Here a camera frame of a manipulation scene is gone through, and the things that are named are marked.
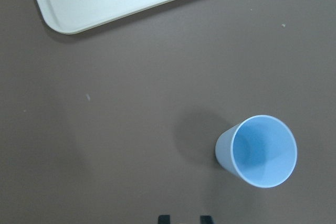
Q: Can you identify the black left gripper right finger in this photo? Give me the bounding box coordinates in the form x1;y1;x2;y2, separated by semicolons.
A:
200;215;212;224

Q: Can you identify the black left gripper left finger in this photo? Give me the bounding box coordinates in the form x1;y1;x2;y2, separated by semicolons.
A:
157;215;171;224

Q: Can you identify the light blue plastic cup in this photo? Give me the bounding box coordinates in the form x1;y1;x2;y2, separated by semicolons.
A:
215;115;298;188

